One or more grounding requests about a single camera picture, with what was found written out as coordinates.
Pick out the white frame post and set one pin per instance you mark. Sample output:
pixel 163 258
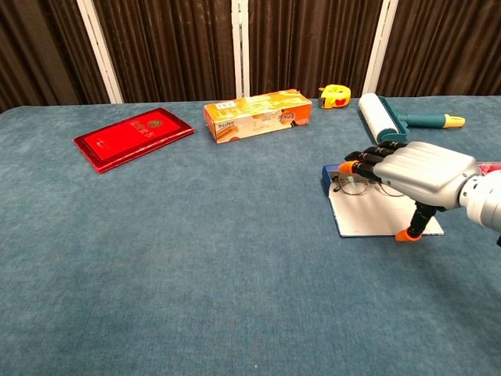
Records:
pixel 239 47
pixel 379 47
pixel 99 51

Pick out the orange long carton box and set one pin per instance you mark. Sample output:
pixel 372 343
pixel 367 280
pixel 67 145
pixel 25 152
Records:
pixel 258 115

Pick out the teal lint roller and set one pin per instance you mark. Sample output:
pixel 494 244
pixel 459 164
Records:
pixel 377 115

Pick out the red object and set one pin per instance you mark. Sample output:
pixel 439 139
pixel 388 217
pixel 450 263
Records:
pixel 490 167

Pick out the red flat gift box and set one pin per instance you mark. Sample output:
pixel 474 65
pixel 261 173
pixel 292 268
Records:
pixel 129 137

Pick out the blue glasses box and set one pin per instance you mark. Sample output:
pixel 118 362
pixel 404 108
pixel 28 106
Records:
pixel 372 215

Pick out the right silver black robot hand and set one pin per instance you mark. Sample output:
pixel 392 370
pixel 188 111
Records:
pixel 426 172

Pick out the brown pleated curtain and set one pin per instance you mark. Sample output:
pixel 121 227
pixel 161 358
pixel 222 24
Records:
pixel 176 47

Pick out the wire-frame eyeglasses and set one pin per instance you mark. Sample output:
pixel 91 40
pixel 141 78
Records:
pixel 354 189

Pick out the yellow tape measure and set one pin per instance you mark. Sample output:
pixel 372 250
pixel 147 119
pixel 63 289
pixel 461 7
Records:
pixel 336 98

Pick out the blue velvet tablecloth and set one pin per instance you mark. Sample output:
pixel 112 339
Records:
pixel 195 254

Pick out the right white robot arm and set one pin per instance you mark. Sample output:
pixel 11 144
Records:
pixel 483 199

